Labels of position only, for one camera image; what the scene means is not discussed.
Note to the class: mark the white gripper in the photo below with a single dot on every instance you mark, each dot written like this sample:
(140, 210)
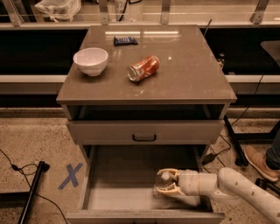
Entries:
(188, 183)

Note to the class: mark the clear plastic water bottle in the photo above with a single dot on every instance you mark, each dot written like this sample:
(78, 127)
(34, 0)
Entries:
(164, 184)

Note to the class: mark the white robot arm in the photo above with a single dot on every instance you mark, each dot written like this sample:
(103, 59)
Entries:
(227, 186)

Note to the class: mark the open lower grey drawer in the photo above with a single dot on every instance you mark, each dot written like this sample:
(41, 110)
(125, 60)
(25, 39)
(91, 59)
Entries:
(119, 184)

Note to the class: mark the grey drawer cabinet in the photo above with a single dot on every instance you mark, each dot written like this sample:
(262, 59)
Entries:
(188, 86)

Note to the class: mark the black tripod leg right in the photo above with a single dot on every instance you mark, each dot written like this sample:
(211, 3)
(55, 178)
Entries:
(241, 159)

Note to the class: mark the black tripod leg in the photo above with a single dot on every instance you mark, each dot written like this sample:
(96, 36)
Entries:
(41, 168)
(241, 159)

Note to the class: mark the tan shoe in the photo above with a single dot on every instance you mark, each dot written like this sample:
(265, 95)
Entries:
(258, 161)

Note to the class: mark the black chair caster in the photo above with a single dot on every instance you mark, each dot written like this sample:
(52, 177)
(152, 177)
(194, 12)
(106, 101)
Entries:
(265, 184)

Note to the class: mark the blue jeans leg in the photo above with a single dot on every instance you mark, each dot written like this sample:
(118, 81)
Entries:
(273, 155)

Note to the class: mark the blue tape cross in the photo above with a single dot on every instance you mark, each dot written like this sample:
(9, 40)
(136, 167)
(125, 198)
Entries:
(71, 176)

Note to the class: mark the crushed orange soda can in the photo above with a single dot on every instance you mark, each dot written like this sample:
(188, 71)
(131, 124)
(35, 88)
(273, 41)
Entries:
(143, 69)

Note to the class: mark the black tripod leg left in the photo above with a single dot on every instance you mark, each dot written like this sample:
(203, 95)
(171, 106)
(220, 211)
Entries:
(41, 168)

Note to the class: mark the white ceramic bowl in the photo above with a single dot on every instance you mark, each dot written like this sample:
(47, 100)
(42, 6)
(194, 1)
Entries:
(91, 61)

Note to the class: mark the blue snack bar wrapper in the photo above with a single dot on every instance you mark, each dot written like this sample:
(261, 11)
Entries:
(125, 41)

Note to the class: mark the clear plastic bag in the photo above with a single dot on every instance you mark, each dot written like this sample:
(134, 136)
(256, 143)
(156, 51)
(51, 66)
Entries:
(59, 10)

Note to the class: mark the upper grey drawer with handle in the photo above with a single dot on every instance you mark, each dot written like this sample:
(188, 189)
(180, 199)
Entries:
(144, 132)

